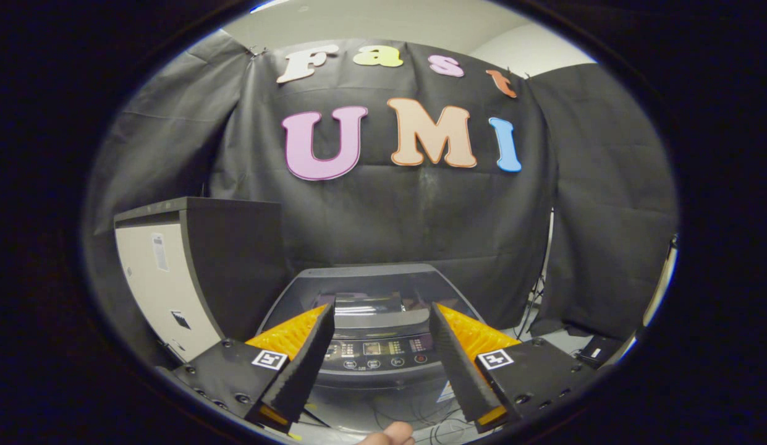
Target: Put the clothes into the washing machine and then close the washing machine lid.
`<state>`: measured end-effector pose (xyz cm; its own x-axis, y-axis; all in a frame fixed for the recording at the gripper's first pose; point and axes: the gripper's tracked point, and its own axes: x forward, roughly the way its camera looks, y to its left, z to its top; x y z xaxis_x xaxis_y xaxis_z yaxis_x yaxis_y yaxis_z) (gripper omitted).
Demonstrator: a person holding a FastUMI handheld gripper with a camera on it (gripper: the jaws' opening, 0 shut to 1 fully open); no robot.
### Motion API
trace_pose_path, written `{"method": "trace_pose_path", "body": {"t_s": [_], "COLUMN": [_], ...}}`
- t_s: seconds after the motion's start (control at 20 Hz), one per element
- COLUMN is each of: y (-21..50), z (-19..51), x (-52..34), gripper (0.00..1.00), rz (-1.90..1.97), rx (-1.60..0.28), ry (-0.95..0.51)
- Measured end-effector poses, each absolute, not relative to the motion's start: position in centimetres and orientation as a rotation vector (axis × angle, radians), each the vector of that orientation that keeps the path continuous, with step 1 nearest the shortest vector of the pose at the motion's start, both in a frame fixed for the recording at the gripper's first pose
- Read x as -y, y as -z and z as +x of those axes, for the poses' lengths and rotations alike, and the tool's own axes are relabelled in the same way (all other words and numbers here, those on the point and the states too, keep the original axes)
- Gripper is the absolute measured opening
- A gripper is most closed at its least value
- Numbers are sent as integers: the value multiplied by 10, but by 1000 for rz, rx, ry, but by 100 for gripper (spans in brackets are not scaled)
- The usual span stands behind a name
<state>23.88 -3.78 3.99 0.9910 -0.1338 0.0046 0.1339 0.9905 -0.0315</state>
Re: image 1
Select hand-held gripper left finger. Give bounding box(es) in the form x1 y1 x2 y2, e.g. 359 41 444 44
156 303 336 433

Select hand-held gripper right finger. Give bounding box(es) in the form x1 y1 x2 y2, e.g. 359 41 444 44
429 302 606 433

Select grey washing machine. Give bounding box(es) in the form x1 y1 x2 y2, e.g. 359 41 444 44
258 264 489 433

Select black and white cabinet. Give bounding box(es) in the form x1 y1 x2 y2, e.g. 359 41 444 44
114 197 288 365

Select black box on floor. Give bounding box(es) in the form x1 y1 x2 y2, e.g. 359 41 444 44
575 334 625 370

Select black backdrop cloth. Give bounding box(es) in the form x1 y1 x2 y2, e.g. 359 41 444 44
83 28 679 365

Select white pole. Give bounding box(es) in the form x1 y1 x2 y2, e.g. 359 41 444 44
624 235 679 356

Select thin floor cables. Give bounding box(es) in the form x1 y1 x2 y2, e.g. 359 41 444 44
371 396 483 443

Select hanging black cables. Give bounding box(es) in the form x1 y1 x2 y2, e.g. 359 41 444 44
520 275 548 337

